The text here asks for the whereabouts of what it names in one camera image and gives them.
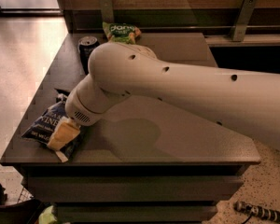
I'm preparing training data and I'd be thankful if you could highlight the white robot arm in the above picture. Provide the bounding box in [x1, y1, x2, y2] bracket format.
[48, 42, 280, 150]

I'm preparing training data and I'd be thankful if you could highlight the left metal wall bracket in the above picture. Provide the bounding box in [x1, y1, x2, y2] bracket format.
[99, 0, 114, 23]

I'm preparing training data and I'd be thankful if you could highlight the black white striped tool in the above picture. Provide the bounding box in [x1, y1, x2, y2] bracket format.
[233, 201, 280, 223]

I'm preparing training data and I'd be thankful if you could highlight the metal wall bracket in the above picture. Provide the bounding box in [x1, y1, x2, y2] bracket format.
[231, 0, 258, 42]
[99, 0, 114, 23]

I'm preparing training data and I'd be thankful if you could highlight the green object on floor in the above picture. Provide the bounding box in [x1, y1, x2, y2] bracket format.
[38, 205, 59, 224]

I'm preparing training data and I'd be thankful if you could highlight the black soda can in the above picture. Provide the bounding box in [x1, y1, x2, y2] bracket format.
[77, 35, 100, 75]

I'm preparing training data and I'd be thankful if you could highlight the dark grey drawer cabinet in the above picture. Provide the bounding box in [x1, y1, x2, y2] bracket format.
[0, 35, 260, 224]

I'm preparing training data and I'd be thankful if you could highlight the dark basket at corner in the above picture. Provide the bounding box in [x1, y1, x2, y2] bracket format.
[0, 183, 45, 224]

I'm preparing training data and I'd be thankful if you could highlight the right metal wall bracket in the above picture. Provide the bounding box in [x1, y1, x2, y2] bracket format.
[231, 0, 258, 42]

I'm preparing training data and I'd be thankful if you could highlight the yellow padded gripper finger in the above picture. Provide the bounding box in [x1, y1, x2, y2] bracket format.
[47, 117, 80, 151]

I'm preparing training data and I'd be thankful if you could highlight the blue kettle chip bag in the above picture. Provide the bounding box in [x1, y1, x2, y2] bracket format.
[21, 93, 78, 162]

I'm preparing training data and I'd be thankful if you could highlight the green chip bag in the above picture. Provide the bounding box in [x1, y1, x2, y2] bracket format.
[103, 22, 141, 44]

